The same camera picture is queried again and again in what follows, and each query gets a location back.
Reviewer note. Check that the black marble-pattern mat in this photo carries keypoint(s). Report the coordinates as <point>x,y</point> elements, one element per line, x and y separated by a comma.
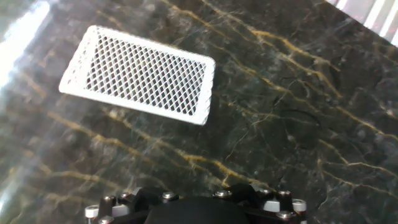
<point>280,124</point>

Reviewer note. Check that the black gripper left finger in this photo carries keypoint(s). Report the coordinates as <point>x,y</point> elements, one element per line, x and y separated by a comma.
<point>127,203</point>

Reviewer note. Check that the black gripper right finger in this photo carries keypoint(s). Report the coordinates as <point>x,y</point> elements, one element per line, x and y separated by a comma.
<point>276,203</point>

